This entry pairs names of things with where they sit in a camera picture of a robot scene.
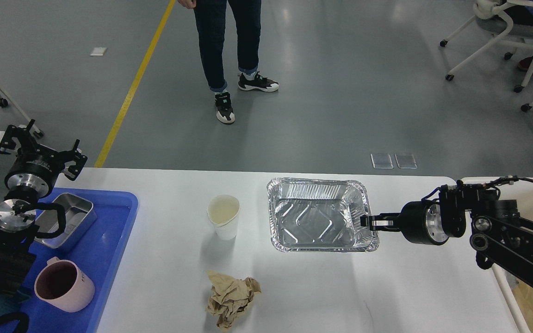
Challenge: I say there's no aluminium foil tray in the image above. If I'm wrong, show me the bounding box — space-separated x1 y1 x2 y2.
266 178 379 253

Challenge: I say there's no white plastic bin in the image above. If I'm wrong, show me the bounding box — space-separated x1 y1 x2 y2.
462 182 533 333

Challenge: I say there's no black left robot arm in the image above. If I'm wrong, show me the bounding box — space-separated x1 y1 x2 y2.
0 120 87 333

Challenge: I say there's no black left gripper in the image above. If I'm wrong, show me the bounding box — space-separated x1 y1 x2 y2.
0 119 87 198

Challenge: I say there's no floor outlet plate left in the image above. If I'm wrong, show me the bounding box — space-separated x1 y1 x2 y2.
370 153 394 169

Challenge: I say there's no floor outlet plate right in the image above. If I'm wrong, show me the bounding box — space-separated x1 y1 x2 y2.
394 153 418 169

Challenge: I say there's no stainless steel rectangular container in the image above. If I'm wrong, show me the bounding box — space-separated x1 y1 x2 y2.
35 192 97 253

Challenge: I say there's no pink mug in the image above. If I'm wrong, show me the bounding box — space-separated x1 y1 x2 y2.
34 257 95 313

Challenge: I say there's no blue plastic tray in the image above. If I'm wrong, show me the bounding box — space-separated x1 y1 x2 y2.
5 188 139 333

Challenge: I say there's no blue mug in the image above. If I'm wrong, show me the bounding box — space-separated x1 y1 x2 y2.
0 288 31 316

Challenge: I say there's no person in dark jeans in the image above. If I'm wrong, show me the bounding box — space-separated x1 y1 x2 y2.
176 0 279 125

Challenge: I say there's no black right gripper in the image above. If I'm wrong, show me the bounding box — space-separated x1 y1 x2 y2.
361 201 450 245

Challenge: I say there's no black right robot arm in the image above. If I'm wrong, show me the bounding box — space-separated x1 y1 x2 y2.
360 176 533 288

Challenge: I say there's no crumpled brown paper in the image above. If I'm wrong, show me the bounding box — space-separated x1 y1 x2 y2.
205 270 262 333

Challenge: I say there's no floor outlet plate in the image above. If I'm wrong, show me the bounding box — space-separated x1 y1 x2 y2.
370 153 394 169
394 153 418 169

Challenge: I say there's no white paper cup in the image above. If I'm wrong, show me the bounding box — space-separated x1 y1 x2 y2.
207 194 240 241

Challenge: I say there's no grey office chair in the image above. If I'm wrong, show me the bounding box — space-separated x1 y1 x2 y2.
440 0 533 93

